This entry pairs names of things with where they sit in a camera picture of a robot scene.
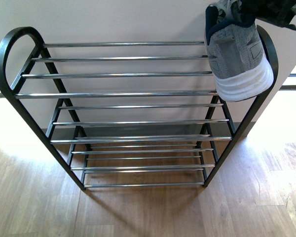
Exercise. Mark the grey sneaker with laces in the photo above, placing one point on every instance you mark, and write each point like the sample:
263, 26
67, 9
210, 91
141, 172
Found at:
235, 52

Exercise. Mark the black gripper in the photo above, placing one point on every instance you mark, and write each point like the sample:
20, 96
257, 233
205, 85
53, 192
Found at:
279, 13

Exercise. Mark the black metal shoe rack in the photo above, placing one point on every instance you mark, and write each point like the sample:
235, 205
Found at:
123, 114

